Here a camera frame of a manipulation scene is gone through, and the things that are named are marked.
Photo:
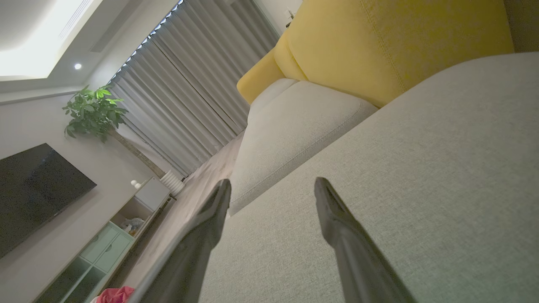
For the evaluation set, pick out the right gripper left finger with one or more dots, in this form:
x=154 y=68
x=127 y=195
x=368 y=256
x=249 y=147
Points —
x=193 y=252

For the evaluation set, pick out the black flat television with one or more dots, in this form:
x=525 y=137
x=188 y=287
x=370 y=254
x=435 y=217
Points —
x=38 y=189

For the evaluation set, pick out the small white figurine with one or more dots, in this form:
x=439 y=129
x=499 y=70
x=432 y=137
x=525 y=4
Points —
x=135 y=184

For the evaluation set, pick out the white ribbed plant pot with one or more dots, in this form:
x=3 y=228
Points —
x=172 y=183

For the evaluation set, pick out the red Bulls jersey white sleeves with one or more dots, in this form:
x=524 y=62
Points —
x=116 y=295

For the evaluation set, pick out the large grey sofa seat cushion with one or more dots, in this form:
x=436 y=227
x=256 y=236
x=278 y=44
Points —
x=421 y=189

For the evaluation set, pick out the yellow sofa backrest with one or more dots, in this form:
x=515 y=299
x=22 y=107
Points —
x=379 y=42

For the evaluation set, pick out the small grey sofa seat cushion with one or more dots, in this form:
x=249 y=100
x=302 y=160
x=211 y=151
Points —
x=294 y=126

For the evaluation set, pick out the grey pleated curtain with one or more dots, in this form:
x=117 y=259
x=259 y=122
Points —
x=189 y=84

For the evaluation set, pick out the white mint TV cabinet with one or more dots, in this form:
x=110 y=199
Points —
x=105 y=248

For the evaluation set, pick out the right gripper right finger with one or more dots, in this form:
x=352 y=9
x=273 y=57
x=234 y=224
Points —
x=358 y=261

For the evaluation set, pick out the green potted tree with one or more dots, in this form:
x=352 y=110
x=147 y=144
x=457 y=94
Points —
x=92 y=111

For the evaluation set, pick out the pale plush toy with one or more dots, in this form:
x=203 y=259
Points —
x=134 y=225

